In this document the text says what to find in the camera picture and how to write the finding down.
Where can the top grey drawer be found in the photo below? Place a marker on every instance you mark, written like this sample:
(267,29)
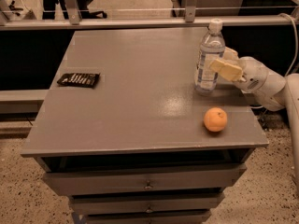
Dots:
(139,180)

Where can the black snack packet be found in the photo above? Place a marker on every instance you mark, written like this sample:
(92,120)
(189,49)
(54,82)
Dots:
(83,80)

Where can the grey drawer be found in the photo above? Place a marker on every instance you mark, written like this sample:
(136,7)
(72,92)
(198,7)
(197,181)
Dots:
(146,203)
(178,217)
(139,180)

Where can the middle grey drawer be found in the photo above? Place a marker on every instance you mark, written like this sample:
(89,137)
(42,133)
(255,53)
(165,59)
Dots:
(146,203)

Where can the bottom grey drawer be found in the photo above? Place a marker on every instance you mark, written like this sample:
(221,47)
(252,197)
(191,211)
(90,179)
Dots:
(178,217)

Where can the clear plastic water bottle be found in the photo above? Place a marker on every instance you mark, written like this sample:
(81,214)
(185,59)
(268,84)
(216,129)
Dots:
(212,46)

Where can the orange fruit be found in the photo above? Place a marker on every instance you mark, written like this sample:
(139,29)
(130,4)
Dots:
(215,119)

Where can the grey drawer cabinet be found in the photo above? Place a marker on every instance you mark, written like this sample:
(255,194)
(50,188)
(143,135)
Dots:
(143,113)

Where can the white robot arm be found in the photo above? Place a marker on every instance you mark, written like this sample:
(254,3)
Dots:
(270,90)

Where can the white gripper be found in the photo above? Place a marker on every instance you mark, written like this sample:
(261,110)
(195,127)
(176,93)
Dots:
(251,73)

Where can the grey metal railing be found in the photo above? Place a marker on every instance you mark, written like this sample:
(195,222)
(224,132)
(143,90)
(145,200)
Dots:
(27,14)

